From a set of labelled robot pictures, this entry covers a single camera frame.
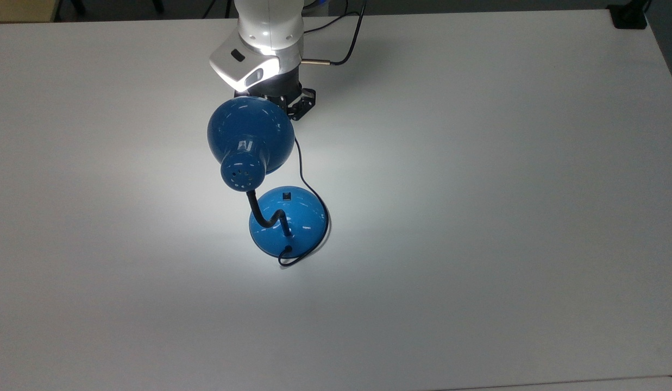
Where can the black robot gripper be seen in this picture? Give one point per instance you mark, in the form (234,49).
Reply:
(289,87)

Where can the blue and white object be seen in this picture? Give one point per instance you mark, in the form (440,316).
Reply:
(319,2)

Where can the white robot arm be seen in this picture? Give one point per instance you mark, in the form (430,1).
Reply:
(270,24)

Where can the beige wooden furniture piece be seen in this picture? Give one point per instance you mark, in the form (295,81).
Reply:
(20,10)

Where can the blue gooseneck desk lamp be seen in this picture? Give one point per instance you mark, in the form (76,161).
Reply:
(251,133)

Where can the black table clamp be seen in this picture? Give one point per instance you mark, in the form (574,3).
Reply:
(628,17)

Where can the black chair leg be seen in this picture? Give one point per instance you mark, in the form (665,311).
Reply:
(158,5)
(78,6)

